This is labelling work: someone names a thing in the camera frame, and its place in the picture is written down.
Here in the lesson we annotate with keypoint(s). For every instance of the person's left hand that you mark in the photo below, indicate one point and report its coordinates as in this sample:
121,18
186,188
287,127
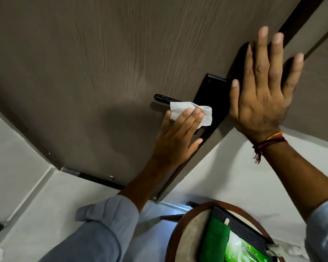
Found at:
175,144

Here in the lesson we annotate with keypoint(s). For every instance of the person's right hand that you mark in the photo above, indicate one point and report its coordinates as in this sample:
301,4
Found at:
262,103

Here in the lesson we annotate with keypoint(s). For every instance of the person's left middle finger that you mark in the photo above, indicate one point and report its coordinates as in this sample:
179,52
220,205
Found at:
190,115

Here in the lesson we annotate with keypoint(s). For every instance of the person's right little finger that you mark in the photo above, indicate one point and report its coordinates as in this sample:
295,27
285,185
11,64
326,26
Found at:
293,73

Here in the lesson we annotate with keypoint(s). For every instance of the person's right thumb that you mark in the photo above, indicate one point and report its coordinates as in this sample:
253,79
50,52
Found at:
235,98

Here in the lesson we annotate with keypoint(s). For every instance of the person's right middle finger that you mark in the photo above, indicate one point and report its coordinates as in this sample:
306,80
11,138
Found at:
263,51

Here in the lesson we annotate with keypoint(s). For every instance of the person's left little finger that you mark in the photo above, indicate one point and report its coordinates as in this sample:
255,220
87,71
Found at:
167,118

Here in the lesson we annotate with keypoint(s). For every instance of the person's left thumb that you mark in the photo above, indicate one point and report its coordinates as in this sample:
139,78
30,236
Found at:
196,146

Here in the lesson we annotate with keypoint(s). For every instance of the white tissue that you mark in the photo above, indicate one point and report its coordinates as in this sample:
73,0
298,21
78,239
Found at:
180,109

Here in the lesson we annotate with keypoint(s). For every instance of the brown wooden door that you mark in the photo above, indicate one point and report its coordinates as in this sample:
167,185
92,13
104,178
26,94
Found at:
98,65

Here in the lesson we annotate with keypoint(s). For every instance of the person's right forearm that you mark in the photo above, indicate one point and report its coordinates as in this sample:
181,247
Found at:
303,182

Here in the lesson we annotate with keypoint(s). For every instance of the person's left forearm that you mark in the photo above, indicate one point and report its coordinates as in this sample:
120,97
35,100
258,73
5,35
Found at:
103,226

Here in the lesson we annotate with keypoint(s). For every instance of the black door lock plate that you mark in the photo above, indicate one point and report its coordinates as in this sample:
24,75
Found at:
211,90

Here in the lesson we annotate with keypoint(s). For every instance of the red orange thread wristband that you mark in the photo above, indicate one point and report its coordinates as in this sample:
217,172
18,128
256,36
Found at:
270,141

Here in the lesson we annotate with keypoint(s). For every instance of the round wooden-rimmed table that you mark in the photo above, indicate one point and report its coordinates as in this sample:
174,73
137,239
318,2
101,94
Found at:
185,237

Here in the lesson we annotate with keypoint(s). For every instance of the green cloth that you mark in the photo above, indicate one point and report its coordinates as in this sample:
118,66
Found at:
214,240

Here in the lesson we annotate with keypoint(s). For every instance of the metal door bottom strip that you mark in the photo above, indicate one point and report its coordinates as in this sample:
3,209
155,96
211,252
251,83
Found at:
82,175

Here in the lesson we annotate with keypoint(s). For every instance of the black laptop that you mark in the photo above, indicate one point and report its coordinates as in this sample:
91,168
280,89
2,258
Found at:
243,240

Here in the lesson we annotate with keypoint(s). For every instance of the brown wooden door frame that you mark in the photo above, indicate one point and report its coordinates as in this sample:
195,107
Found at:
317,79

